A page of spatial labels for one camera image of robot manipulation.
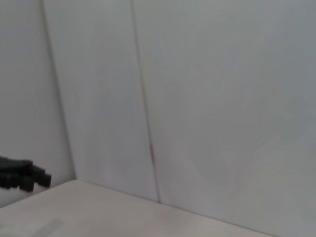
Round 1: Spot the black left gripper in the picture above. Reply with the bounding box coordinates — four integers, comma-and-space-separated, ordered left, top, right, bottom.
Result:
0, 155, 52, 193

